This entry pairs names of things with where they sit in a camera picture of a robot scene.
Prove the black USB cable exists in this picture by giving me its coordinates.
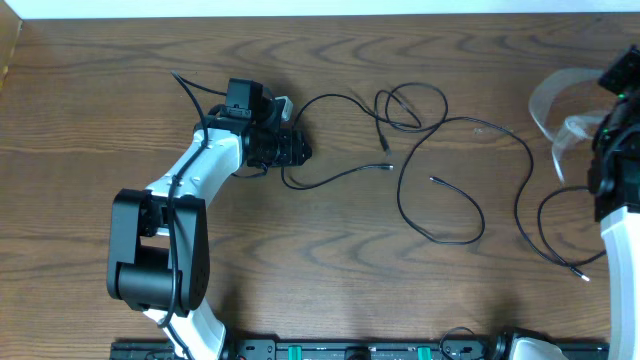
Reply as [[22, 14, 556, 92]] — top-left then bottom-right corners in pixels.
[[384, 82, 609, 283]]

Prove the white USB cable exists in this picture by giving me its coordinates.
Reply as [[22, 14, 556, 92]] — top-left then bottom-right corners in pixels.
[[528, 67, 611, 184]]

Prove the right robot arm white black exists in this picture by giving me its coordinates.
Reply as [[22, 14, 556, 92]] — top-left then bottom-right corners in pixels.
[[588, 45, 639, 360]]

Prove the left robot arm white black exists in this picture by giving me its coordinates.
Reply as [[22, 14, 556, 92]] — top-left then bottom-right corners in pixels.
[[106, 78, 312, 359]]

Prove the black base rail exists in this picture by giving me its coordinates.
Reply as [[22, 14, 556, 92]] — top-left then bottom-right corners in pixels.
[[109, 327, 611, 360]]

